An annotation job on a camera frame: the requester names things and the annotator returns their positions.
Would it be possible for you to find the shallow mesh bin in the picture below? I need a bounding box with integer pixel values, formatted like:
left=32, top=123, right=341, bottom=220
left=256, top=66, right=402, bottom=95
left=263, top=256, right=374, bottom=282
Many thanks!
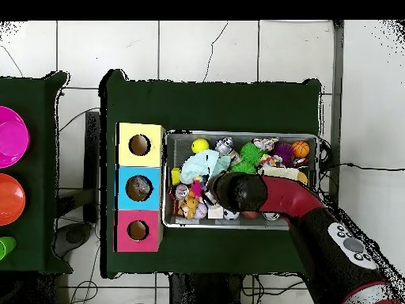
left=161, top=129, right=320, bottom=231

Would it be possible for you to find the smooth yellow ball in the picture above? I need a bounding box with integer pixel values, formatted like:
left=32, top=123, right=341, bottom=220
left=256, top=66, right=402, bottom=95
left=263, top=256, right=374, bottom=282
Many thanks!
left=191, top=138, right=210, bottom=155

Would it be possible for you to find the mint muslin cloth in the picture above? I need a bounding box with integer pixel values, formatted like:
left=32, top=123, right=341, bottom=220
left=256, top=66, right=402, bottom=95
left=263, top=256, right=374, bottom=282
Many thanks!
left=180, top=149, right=232, bottom=185

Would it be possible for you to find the dark green table cloth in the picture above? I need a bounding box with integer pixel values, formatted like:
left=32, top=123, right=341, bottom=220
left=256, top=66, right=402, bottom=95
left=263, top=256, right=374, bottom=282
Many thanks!
left=99, top=68, right=322, bottom=281
left=0, top=70, right=74, bottom=275

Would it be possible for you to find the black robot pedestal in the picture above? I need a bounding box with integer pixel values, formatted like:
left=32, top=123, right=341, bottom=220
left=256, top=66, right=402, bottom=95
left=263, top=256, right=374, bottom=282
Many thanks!
left=168, top=272, right=245, bottom=304

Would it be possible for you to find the orange plastic bowl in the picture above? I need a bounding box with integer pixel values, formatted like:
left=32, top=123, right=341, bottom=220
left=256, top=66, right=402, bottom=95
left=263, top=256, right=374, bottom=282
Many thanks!
left=0, top=173, right=27, bottom=226

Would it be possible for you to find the orange plush toy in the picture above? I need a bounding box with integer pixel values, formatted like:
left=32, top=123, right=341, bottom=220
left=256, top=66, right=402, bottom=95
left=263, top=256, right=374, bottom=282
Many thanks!
left=177, top=196, right=200, bottom=220

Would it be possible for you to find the wooden box with three holes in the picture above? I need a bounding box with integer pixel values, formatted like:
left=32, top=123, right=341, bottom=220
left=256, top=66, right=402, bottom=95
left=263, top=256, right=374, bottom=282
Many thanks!
left=113, top=122, right=165, bottom=253

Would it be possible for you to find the small orange basketball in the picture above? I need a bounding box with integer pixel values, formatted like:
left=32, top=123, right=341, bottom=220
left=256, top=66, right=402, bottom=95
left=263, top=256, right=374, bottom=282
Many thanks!
left=291, top=139, right=310, bottom=158

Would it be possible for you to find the grey metal rail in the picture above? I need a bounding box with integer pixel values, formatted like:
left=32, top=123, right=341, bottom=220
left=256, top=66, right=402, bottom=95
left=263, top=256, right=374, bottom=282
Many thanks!
left=325, top=20, right=345, bottom=207

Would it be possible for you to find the green plastic cup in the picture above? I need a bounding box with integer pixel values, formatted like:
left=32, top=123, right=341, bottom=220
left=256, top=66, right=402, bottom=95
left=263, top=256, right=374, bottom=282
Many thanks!
left=0, top=236, right=17, bottom=260

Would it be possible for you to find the colourful patterned cloth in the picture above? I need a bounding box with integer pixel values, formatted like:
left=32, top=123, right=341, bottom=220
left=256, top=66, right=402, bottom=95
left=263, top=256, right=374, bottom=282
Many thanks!
left=252, top=136, right=287, bottom=168

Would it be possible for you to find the black cable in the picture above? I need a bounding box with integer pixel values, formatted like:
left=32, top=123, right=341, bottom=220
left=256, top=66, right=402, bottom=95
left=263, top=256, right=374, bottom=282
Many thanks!
left=328, top=161, right=405, bottom=173

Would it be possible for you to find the magenta plastic bowl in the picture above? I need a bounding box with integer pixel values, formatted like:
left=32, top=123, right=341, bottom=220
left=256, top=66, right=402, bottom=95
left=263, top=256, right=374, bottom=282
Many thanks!
left=0, top=105, right=31, bottom=169

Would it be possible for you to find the purple spiky rubber ball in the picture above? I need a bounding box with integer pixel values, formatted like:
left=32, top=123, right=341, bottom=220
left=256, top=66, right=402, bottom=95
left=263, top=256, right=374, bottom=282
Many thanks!
left=271, top=141, right=295, bottom=167

